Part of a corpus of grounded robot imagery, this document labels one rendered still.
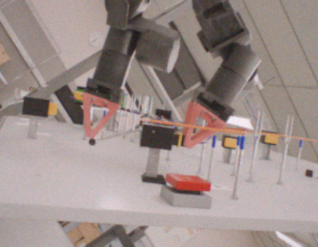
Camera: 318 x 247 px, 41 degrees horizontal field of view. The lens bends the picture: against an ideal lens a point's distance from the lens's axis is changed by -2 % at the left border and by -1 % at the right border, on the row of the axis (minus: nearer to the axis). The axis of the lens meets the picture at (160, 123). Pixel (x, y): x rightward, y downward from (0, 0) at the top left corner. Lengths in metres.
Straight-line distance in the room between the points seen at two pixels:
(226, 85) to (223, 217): 0.27
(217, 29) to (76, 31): 7.59
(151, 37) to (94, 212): 0.33
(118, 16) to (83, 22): 7.65
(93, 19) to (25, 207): 7.96
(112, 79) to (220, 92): 0.19
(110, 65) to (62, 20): 7.60
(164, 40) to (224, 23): 0.13
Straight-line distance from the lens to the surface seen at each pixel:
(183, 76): 1.91
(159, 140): 0.75
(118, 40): 0.74
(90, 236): 8.58
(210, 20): 0.80
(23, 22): 8.29
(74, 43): 8.31
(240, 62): 0.76
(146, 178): 0.70
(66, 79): 1.72
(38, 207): 0.50
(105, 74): 0.74
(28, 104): 1.06
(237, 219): 0.58
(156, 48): 0.72
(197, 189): 0.58
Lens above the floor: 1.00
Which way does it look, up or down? 12 degrees up
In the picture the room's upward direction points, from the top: 57 degrees clockwise
